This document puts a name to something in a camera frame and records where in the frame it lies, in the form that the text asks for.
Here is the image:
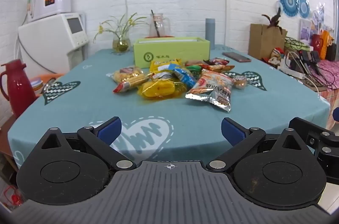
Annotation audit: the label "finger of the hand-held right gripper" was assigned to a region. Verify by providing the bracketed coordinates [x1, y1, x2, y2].
[288, 117, 339, 153]

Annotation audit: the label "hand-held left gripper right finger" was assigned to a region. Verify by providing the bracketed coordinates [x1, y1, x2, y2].
[206, 117, 310, 171]

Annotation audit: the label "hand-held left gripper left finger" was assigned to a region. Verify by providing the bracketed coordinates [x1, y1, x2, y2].
[33, 116, 137, 171]

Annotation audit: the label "orange and silver snack packet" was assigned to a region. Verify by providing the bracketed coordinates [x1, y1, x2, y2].
[185, 70, 234, 112]

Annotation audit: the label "green cardboard box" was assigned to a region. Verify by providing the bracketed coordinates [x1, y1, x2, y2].
[133, 36, 211, 68]

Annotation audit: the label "clear packet of corn snacks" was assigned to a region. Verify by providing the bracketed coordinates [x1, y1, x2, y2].
[107, 67, 149, 84]

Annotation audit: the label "red-ended yellow stick packet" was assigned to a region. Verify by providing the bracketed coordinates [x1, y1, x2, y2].
[113, 75, 153, 93]

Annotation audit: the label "small clear brown snack packet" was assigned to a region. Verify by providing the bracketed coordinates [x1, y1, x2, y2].
[232, 75, 250, 90]

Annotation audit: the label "pink patterned cloth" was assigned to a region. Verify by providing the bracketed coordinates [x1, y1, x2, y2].
[304, 60, 339, 109]

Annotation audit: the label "clear yellow snack packet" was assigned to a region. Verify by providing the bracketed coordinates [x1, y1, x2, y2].
[137, 79, 184, 100]

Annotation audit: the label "black charger plugs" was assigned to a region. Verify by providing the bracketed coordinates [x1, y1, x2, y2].
[299, 50, 321, 69]

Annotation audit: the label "blue snack packet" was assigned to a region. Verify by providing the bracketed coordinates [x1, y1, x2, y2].
[172, 67, 199, 88]

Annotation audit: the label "smartphone with pink case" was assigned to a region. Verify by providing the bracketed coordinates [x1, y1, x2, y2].
[222, 52, 252, 63]

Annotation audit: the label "small doll figure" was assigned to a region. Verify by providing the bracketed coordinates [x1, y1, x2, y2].
[267, 47, 286, 64]

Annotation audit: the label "orange bowl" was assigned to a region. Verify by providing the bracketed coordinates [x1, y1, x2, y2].
[29, 73, 65, 97]

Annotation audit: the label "orange bag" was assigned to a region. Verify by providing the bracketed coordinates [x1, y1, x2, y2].
[319, 30, 335, 60]

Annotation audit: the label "yellow snack packet white label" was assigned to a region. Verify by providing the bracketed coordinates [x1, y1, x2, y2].
[149, 59, 184, 80]

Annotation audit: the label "glass vase with green plant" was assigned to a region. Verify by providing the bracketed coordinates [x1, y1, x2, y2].
[93, 13, 148, 54]

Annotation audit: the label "brown cardboard box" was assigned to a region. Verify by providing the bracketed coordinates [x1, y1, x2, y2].
[248, 23, 288, 60]

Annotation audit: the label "purple picture card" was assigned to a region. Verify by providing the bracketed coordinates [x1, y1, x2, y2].
[300, 18, 313, 41]

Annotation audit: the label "grey cylinder bottle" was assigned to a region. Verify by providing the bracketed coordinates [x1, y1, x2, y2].
[206, 18, 216, 50]

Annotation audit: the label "red thermos jug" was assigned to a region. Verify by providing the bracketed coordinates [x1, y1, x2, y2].
[0, 59, 38, 119]

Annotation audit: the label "white water dispenser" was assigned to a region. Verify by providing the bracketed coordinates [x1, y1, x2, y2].
[17, 13, 90, 74]

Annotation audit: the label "dark dried plant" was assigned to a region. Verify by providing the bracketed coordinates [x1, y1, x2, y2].
[261, 8, 284, 35]

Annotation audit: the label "glass pitcher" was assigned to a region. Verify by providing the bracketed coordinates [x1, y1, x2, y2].
[148, 10, 176, 39]

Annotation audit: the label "small blue paper fan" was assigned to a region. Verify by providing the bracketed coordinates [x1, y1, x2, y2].
[299, 0, 311, 19]

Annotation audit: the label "large blue paper fan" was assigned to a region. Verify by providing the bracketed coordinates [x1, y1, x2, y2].
[278, 0, 300, 17]

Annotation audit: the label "black wire basket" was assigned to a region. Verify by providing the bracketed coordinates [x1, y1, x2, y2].
[284, 37, 312, 53]

